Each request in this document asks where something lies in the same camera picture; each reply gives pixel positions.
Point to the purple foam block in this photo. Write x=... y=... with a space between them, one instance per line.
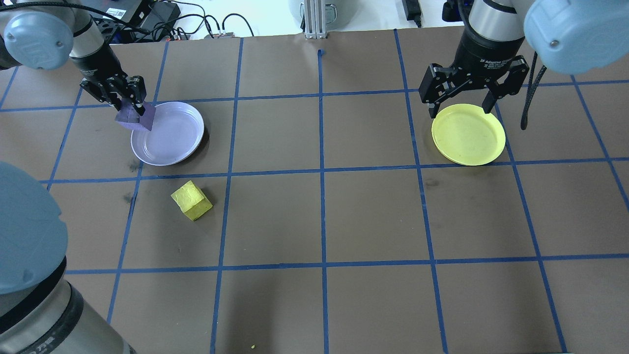
x=135 y=120

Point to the yellow foam block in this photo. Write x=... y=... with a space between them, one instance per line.
x=191 y=199

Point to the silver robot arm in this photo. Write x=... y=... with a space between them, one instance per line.
x=29 y=236
x=570 y=29

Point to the purple plastic plate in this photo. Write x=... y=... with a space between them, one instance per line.
x=172 y=137

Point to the black device with white label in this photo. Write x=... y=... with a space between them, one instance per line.
x=118 y=12

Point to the black plastic device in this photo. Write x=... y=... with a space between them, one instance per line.
x=453 y=10

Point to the yellow plastic plate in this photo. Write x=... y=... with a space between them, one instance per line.
x=469 y=135

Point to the black power adapter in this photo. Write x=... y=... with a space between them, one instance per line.
x=410 y=9

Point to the black box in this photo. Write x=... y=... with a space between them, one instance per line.
x=164 y=14

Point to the small red connectors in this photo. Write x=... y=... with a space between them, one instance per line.
x=223 y=34

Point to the aluminium extrusion post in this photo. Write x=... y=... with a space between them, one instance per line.
x=314 y=19

